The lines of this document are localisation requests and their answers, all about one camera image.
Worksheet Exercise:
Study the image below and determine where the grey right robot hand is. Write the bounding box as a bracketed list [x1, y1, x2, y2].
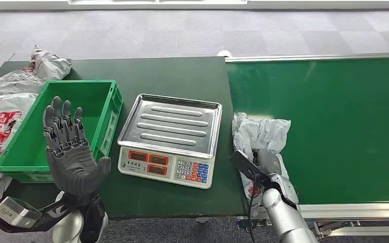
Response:
[253, 148, 283, 175]

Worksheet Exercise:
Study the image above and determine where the green plastic crate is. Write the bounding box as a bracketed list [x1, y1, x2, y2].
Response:
[0, 79, 124, 184]

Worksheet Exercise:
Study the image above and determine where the crumpled grey plastic mailer bag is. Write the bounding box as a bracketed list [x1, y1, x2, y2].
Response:
[0, 45, 72, 97]

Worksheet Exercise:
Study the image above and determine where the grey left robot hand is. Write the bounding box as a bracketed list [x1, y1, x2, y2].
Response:
[42, 96, 112, 197]

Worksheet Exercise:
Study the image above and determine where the white mailer bag red print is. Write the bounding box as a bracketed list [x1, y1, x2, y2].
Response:
[0, 93, 40, 164]

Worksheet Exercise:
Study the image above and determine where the grey courier bag package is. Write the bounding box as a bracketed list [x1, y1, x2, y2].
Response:
[232, 112, 291, 217]

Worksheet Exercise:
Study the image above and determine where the electronic scale with steel tray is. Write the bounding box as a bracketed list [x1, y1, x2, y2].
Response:
[117, 93, 223, 190]

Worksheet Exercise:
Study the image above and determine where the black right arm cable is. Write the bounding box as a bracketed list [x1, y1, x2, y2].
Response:
[247, 174, 261, 243]

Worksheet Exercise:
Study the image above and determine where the green conveyor belt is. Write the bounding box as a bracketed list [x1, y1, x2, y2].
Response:
[225, 52, 389, 237]

